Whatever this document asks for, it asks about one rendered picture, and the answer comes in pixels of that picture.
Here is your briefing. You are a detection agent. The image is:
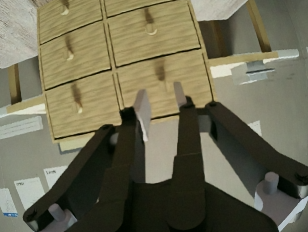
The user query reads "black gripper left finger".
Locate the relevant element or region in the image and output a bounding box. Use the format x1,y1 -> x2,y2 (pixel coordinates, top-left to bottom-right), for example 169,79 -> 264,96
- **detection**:
23,88 -> 152,232

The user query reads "light wooden chest of drawers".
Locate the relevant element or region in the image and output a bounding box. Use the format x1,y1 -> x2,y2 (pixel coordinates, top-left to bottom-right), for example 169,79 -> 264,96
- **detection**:
37,0 -> 218,144

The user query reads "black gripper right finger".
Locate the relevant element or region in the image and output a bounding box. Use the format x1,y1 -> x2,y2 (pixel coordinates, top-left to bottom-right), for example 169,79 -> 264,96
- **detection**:
166,81 -> 308,232

